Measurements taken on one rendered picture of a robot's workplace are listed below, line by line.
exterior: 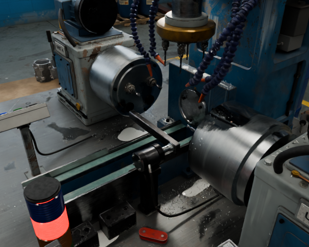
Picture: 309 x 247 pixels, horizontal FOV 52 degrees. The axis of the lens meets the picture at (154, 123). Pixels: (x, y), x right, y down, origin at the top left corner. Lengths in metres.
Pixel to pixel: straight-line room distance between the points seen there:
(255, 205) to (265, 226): 0.05
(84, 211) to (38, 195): 0.45
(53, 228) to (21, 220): 0.53
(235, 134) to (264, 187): 0.16
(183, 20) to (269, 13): 0.26
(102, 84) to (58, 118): 0.42
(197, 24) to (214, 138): 0.34
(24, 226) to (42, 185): 0.54
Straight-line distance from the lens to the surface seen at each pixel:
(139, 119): 1.07
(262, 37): 1.06
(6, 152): 1.43
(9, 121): 1.10
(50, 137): 1.45
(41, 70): 3.51
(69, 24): 1.53
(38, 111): 1.11
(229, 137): 0.82
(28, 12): 6.54
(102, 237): 1.01
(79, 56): 1.33
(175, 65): 1.19
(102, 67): 1.25
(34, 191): 0.57
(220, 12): 1.17
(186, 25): 0.95
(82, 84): 1.39
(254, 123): 0.83
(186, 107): 1.19
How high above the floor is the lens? 1.59
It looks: 33 degrees down
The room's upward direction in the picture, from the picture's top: straight up
